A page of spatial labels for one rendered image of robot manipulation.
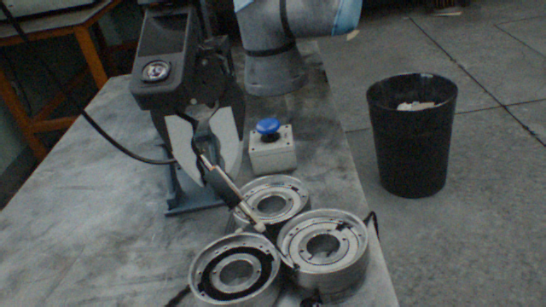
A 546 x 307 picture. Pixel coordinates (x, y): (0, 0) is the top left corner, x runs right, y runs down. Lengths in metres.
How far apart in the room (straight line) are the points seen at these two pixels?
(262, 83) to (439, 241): 1.00
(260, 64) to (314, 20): 0.16
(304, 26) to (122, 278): 0.57
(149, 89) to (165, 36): 0.06
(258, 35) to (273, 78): 0.10
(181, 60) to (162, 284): 0.30
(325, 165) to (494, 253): 1.09
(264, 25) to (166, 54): 0.55
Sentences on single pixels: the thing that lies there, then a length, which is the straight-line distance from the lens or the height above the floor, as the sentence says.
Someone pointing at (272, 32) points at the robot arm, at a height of 0.93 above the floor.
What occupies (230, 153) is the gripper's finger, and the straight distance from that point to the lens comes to 0.47.
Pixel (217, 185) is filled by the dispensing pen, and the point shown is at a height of 0.93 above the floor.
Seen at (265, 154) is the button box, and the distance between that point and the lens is 0.69.
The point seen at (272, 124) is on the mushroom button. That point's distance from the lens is 0.69.
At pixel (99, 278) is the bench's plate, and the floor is 0.80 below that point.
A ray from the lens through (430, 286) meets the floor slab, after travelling 1.57.
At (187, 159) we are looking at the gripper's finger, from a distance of 0.48.
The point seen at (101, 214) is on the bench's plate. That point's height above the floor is 0.80.
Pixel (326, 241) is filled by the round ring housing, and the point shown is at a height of 0.82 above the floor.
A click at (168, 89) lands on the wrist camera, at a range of 0.36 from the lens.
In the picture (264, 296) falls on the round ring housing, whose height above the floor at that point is 0.83.
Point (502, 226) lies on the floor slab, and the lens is 1.81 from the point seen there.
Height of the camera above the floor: 1.19
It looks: 31 degrees down
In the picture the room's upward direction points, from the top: 12 degrees counter-clockwise
